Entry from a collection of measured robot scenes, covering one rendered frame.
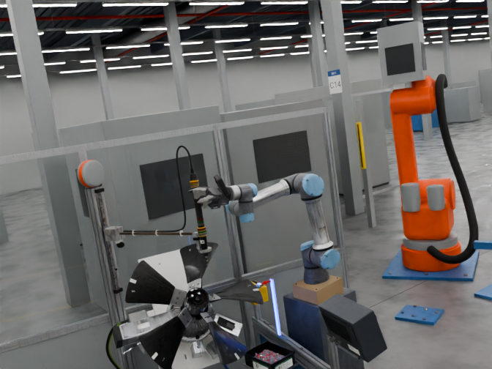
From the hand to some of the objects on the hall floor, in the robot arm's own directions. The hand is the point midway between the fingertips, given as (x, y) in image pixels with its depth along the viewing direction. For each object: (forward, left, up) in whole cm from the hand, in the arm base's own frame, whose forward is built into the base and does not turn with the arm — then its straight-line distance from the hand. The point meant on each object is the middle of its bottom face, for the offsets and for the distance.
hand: (194, 195), depth 244 cm
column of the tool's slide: (+21, -85, -172) cm, 194 cm away
